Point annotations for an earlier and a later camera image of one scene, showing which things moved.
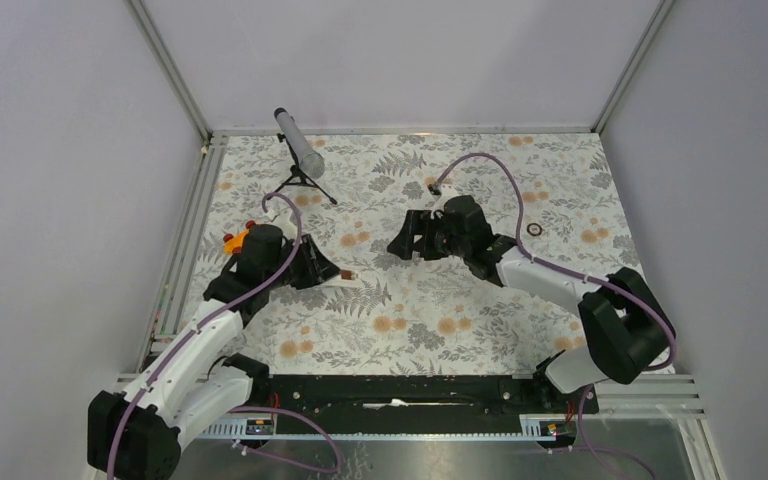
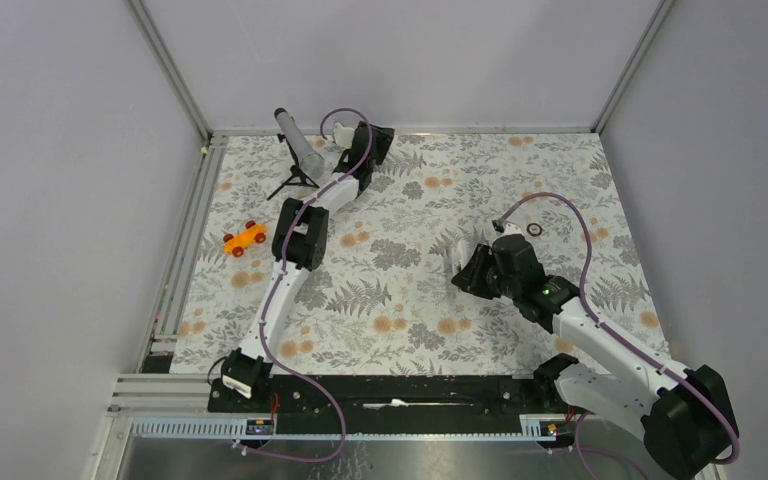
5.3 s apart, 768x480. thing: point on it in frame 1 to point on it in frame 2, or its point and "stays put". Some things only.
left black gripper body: (299, 274) to (380, 147)
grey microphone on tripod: (309, 162) stays put
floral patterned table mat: (299, 228) stays put
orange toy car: (233, 244) stays put
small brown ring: (534, 234) stays put
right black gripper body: (437, 240) to (484, 278)
